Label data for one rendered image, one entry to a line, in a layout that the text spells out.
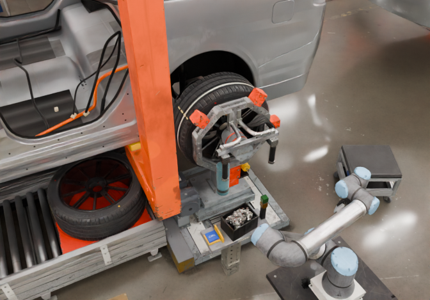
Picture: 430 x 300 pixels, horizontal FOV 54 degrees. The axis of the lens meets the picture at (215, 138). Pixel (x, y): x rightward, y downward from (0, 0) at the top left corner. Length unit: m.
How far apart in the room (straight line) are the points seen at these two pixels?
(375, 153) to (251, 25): 1.51
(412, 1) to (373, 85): 1.00
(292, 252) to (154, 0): 1.26
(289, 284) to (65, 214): 1.49
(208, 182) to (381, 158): 1.38
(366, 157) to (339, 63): 1.97
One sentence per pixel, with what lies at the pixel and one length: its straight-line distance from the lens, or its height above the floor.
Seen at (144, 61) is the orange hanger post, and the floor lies 1.69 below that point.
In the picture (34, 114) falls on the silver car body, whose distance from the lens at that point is 3.33.
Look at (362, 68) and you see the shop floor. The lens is 5.30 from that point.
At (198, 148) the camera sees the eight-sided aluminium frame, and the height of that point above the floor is 0.87.
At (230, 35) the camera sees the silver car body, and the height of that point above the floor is 1.39.
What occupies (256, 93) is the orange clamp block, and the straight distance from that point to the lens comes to 2.69.
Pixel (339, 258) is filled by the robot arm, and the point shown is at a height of 0.65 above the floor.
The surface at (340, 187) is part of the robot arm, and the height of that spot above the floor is 1.01.
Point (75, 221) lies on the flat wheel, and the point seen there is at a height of 0.49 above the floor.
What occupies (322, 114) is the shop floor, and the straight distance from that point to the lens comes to 4.47.
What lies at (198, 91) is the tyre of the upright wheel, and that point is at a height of 1.15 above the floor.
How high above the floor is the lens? 2.73
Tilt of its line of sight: 42 degrees down
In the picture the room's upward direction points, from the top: straight up
